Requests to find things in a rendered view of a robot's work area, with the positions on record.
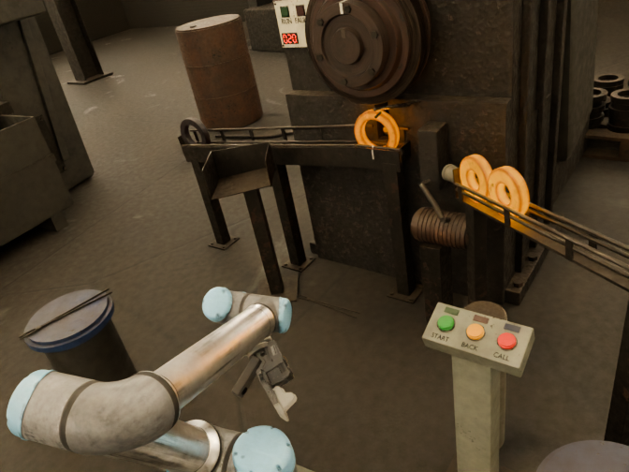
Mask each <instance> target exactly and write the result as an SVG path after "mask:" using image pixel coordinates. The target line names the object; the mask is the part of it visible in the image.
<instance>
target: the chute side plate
mask: <svg viewBox="0 0 629 472"><path fill-rule="evenodd" d="M227 148H233V147H182V150H183V154H184V156H185V159H186V161H187V162H191V160H190V157H195V158H197V160H198V162H202V163H205V162H206V160H207V158H208V156H209V154H210V151H215V150H222V149H227ZM372 150H373V155H372ZM271 151H272V155H273V159H275V160H276V164H277V165H302V166H336V167H362V168H369V169H376V170H384V169H383V163H388V164H395V165H396V167H397V172H401V162H400V152H397V151H389V150H379V149H371V148H361V147H271ZM373 158H374V159H373Z"/></svg>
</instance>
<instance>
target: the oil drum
mask: <svg viewBox="0 0 629 472"><path fill-rule="evenodd" d="M175 34H176V37H177V40H178V43H179V46H180V50H181V53H182V57H183V61H184V66H185V68H186V72H187V75H188V78H189V81H190V84H191V88H192V91H193V97H194V99H195V101H196V103H197V109H198V113H199V116H200V119H201V122H202V123H203V124H204V125H205V126H206V128H207V129H213V128H241V127H244V126H247V125H250V124H252V123H254V122H255V121H257V120H258V119H260V117H261V116H262V115H263V110H262V106H261V101H260V97H259V93H258V89H257V85H256V84H257V81H256V77H255V73H254V70H253V65H252V61H251V57H250V50H249V49H248V45H247V40H246V36H245V33H244V28H243V24H242V20H241V16H240V15H238V14H227V15H220V16H214V17H210V18H205V19H201V20H197V21H193V22H189V23H186V24H183V25H181V26H179V27H177V28H176V30H175Z"/></svg>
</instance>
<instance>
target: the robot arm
mask: <svg viewBox="0 0 629 472"><path fill-rule="evenodd" d="M202 310H203V313H204V315H205V316H206V317H207V318H208V319H209V320H211V321H213V322H218V323H220V324H223V325H222V326H221V327H220V328H218V329H217V330H215V331H214V332H212V333H210V334H209V335H207V336H206V337H204V338H203V339H201V340H200V341H198V342H197V343H195V344H194V345H192V346H191V347H189V348H188V349H186V350H185V351H184V352H182V353H181V354H179V355H178V356H176V357H175V358H173V359H172V360H170V361H168V362H167V363H165V364H164V365H162V366H161V367H159V368H158V369H157V370H155V371H154V372H151V371H141V372H138V373H136V374H134V375H132V376H131V377H129V378H126V379H123V380H119V381H113V382H102V381H98V380H93V379H89V378H85V377H80V376H72V375H68V374H63V373H59V372H57V371H55V370H38V371H35V372H33V373H32V374H30V375H29V376H28V377H26V378H24V379H23V381H22V382H21V383H20V384H19V385H18V386H17V388H16V389H15V391H14V392H13V394H12V395H11V398H10V400H9V403H8V406H7V426H8V429H9V431H10V432H11V433H12V434H14V435H15V436H18V437H20V438H21V439H22V440H31V441H34V442H37V443H41V444H44V445H48V446H52V447H55V448H58V449H62V450H68V451H72V452H75V453H78V454H80V455H86V456H101V455H104V456H108V457H112V458H116V459H121V460H125V461H129V462H133V463H138V464H142V465H149V466H153V467H158V468H162V469H166V471H167V472H298V469H297V465H296V458H295V453H294V450H293V448H292V446H291V444H290V441H289V439H288V438H287V436H286V435H285V434H284V433H283V432H282V431H280V430H279V429H277V428H272V427H271V426H267V425H261V426H256V427H253V428H250V429H248V430H247V432H245V433H241V432H236V431H232V430H228V429H225V428H221V427H217V426H215V425H212V424H210V423H208V422H206V421H204V420H190V421H181V420H179V417H180V411H181V409H182V408H183V407H184V406H185V405H187V404H188V403H189V402H190V401H191V400H193V399H194V398H195V397H196V396H197V395H199V394H200V393H201V392H202V391H203V390H205V389H206V388H207V387H208V386H209V385H211V384H212V383H213V382H214V380H216V379H217V378H218V377H219V376H220V375H222V374H223V373H224V372H225V371H226V370H228V369H229V368H230V367H231V366H232V365H234V364H235V363H236V362H237V361H238V360H240V359H241V358H242V357H243V356H244V355H245V356H248V358H249V359H250V361H249V363H248V364H247V366H246V368H245V369H244V371H243V372H242V374H241V376H240V378H239V379H238V381H237V383H236V384H235V386H234V387H233V389H232V393H234V394H235V395H237V396H239V397H240V398H242V397H243V395H244V394H245V393H246V392H247V390H248V388H249V386H250V385H251V383H252V382H253V380H254V378H255V377H256V374H257V376H258V379H259V381H260V383H261V385H262V387H263V388H264V389H265V391H266V393H267V394H268V396H269V398H270V400H271V402H272V404H273V406H274V407H275V409H276V411H277V412H278V414H279V416H280V417H281V418H282V419H284V420H285V421H289V418H288V416H287V414H286V411H287V410H288V409H289V408H290V407H291V406H292V405H293V404H294V403H295V402H296V401H297V396H296V394H293V393H292V392H285V390H284V389H283V388H281V387H280V386H281V385H283V386H284V385H285V384H287V383H288V382H289V381H290V380H292V379H293V378H294V375H293V373H292V371H291V369H290V367H289V365H288V363H287V359H286V357H285V356H282V354H281V352H280V350H279V348H278V345H277V343H276V342H275V341H274V340H272V339H271V334H272V333H273V332H279V333H285V332H287V330H288V328H289V326H290V322H291V317H292V307H291V302H290V300H289V299H285V298H282V297H272V296H265V295H257V294H250V293H246V292H238V291H231V290H228V289H227V288H221V287H218V288H213V289H211V290H210V291H209V292H208V293H207V294H206V295H205V297H204V299H203V302H202ZM264 355H265V356H264ZM263 356H264V357H263ZM283 357H284V358H283Z"/></svg>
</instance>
